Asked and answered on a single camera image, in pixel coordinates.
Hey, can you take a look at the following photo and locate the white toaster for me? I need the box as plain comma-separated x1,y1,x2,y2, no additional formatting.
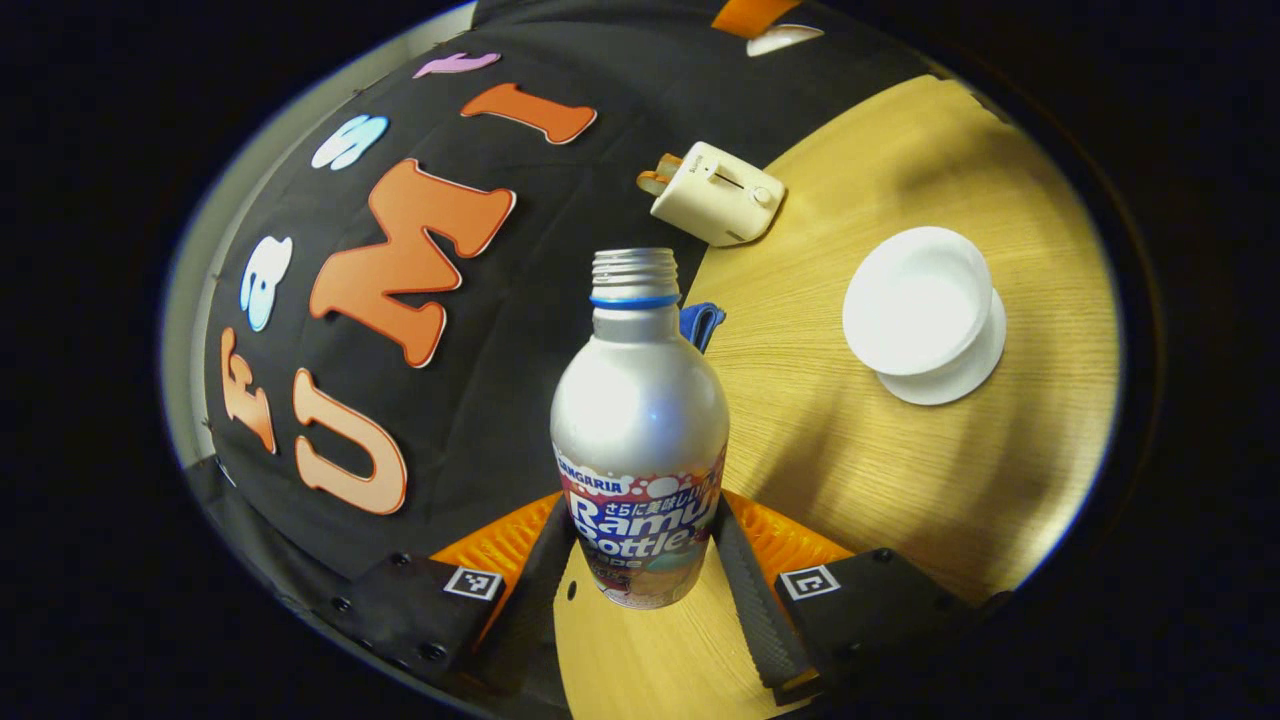
650,141,788,249

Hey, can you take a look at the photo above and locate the blue folded cloth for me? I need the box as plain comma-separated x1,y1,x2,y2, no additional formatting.
680,302,728,355

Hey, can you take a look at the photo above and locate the silver water bottle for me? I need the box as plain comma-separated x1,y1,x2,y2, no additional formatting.
550,248,732,611

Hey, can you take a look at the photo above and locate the white saucer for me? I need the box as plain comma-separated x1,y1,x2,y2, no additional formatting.
877,288,1008,407

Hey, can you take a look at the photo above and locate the white teacup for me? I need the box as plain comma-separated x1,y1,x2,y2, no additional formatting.
842,226,995,378

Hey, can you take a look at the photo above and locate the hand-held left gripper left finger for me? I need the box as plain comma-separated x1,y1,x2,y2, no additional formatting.
330,490,581,711

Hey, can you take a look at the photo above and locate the white teacup lid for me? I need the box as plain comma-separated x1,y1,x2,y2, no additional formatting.
745,24,827,58

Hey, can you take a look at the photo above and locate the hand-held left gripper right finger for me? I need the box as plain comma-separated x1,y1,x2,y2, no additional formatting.
711,489,1002,707

